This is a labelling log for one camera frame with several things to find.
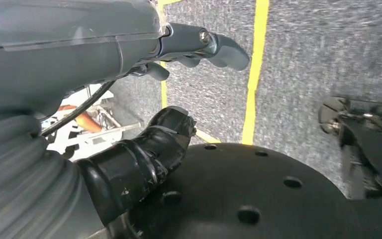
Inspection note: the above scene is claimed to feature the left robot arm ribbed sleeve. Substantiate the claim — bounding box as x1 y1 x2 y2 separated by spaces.
0 114 106 239

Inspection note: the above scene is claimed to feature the black round robot waist plate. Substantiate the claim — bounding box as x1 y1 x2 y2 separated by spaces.
106 142 382 239

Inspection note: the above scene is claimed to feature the black robot foot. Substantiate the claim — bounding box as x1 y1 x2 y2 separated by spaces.
317 95 382 200

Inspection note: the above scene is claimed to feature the orange hose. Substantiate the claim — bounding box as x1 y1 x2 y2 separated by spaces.
57 105 102 133

